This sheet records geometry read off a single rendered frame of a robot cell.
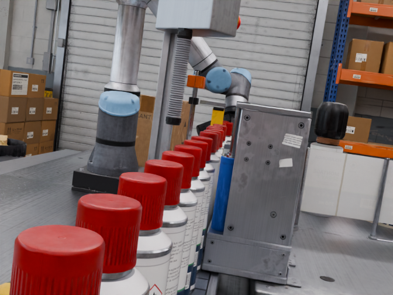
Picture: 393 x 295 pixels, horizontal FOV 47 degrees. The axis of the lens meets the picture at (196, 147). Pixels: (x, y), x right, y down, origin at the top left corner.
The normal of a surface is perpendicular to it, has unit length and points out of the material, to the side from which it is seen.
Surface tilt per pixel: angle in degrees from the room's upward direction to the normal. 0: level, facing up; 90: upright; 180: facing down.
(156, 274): 90
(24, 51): 90
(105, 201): 3
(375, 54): 90
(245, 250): 90
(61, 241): 3
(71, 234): 3
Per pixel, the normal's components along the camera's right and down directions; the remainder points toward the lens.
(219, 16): 0.74, 0.18
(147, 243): 0.41, -0.62
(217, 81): 0.12, 0.18
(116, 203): 0.11, -0.99
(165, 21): -0.66, -0.01
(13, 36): -0.18, 0.08
